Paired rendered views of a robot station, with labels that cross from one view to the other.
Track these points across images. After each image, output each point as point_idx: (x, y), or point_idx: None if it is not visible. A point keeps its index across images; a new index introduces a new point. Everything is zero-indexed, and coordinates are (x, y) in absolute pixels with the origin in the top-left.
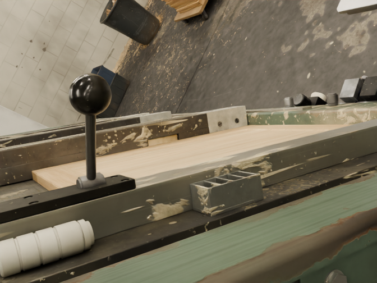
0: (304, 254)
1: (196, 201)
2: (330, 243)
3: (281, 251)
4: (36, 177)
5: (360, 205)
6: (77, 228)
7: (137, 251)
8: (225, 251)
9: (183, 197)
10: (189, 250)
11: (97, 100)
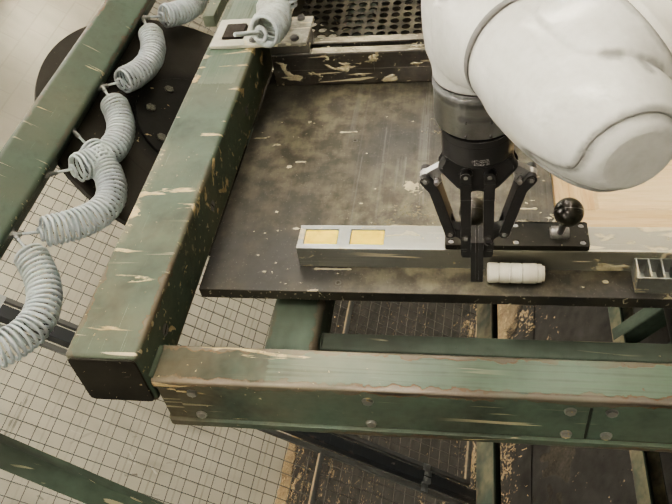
0: (596, 403)
1: (633, 271)
2: (612, 404)
3: (587, 398)
4: None
5: (651, 392)
6: (535, 274)
7: (567, 299)
8: (569, 383)
9: (626, 263)
10: (558, 371)
11: (569, 225)
